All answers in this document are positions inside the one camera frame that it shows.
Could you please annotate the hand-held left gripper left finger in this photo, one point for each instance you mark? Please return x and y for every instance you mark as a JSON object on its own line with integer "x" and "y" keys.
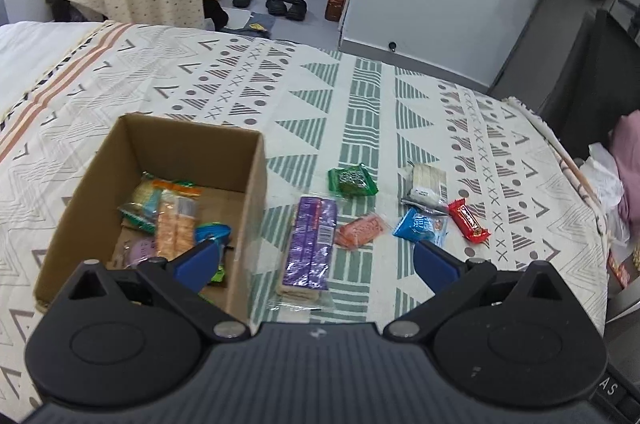
{"x": 200, "y": 261}

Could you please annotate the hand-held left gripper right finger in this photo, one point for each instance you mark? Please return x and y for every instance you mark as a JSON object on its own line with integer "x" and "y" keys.
{"x": 435, "y": 266}

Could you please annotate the blue candy packet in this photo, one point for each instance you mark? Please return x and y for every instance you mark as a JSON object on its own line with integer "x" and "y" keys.
{"x": 212, "y": 234}

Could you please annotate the blue snack packet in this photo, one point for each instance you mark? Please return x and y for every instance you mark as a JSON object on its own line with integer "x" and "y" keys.
{"x": 417, "y": 226}

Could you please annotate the orange cracker packet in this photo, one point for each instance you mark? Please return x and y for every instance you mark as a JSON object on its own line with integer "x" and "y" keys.
{"x": 172, "y": 224}

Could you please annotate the red candy bar packet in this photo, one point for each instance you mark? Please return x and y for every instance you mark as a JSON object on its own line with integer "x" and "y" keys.
{"x": 467, "y": 220}

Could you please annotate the lilac snack packet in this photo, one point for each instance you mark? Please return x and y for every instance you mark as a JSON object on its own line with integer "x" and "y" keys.
{"x": 137, "y": 250}

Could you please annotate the orange-pink snack packet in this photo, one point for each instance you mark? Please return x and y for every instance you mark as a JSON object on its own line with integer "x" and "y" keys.
{"x": 361, "y": 230}

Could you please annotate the yellow-green cracker packet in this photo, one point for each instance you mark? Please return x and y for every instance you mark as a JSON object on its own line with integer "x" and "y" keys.
{"x": 142, "y": 201}

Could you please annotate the clear beige biscuit packet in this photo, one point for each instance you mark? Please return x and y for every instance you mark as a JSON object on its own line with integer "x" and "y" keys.
{"x": 425, "y": 184}

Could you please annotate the cardboard box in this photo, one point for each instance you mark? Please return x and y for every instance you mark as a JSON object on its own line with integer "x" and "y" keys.
{"x": 190, "y": 154}

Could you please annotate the purple wafer pack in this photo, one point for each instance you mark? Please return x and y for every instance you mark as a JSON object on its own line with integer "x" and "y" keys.
{"x": 310, "y": 249}

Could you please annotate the green snack packet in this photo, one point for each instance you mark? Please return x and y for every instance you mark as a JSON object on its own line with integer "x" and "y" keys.
{"x": 352, "y": 180}

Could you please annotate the patterned blanket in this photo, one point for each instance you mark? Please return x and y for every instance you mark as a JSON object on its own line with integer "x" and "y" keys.
{"x": 350, "y": 104}

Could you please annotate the white plastic bag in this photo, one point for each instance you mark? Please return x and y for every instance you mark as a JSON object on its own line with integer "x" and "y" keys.
{"x": 602, "y": 184}

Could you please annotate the pink pillow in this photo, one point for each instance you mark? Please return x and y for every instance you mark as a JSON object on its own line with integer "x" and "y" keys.
{"x": 631, "y": 169}

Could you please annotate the dark cloth with yellow tag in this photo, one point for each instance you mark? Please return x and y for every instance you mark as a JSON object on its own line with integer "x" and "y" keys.
{"x": 252, "y": 24}

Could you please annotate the black cloth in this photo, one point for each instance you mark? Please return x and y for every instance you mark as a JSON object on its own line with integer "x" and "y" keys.
{"x": 216, "y": 14}

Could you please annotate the white bedsheet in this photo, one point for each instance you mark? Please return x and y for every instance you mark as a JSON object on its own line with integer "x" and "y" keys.
{"x": 30, "y": 54}

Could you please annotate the dark clothes on chair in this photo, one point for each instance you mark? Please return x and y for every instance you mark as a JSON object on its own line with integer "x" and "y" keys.
{"x": 70, "y": 4}

